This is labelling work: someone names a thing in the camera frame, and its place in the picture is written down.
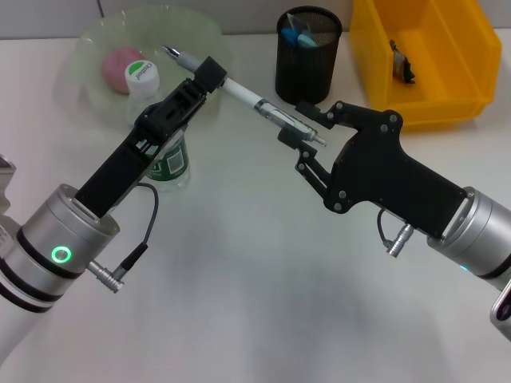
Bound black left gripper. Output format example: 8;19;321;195
74;92;209;219

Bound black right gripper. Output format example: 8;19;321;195
276;100;467;241

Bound grey white ballpoint pen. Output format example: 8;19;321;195
161;45;328;148

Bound clear green-label water bottle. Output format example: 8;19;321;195
124;59;192;193

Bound pink peach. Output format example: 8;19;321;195
101;46;145;95

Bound blue teal scissors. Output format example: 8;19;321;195
280;26;319;49

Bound transparent plastic ruler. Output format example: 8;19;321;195
285;10;316;39

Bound green plastic wrapper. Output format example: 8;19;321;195
389;38;417;85

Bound translucent green fruit plate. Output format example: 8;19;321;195
55;4;235;128

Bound black mesh pen cup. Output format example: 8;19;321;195
274;6;343;108

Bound yellow plastic bin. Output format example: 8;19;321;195
349;0;503;131

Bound left gripper cable with plug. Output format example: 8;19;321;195
87;182;161;295

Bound gripper cable with plug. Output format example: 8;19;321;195
377;209;416;260
87;182;161;295

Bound right gripper cable with plug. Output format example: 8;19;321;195
377;209;416;260

